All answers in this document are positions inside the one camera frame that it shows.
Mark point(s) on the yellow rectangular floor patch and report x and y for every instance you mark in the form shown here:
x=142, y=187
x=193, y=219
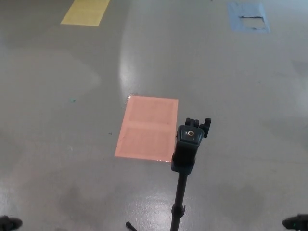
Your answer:
x=84, y=12

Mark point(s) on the black tripod phone stand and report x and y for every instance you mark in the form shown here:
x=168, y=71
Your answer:
x=186, y=149

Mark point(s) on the pink rectangular floor patch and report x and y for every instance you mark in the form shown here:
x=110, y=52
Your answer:
x=146, y=130

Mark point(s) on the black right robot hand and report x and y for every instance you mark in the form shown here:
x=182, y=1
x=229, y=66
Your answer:
x=297, y=223

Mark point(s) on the torn blue floor patch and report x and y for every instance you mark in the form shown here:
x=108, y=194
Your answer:
x=237, y=16

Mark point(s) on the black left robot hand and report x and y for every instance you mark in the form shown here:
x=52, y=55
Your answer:
x=9, y=223

